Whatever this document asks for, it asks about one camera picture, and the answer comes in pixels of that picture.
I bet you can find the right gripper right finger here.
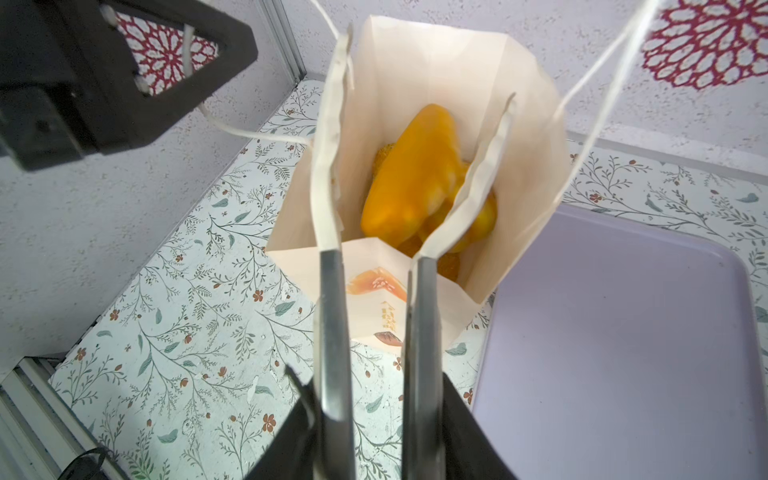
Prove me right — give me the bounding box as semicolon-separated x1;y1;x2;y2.
402;95;516;479

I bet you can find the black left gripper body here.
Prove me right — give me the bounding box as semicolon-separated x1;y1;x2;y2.
1;1;97;171

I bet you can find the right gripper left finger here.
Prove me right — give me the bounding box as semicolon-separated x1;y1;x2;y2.
310;29;356;479

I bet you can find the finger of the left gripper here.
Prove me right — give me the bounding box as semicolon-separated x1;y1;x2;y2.
35;1;258;150

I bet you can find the yellow elongated bread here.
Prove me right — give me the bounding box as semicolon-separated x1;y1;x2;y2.
417;161;498;254

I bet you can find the orange round bread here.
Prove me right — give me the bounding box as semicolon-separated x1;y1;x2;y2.
361;104;461;247

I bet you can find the white paper bag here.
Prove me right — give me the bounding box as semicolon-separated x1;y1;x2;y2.
267;16;581;353

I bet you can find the lavender plastic tray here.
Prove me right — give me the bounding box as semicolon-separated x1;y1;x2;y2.
472;206;767;479

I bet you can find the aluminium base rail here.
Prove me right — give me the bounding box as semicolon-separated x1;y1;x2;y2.
1;356;128;479

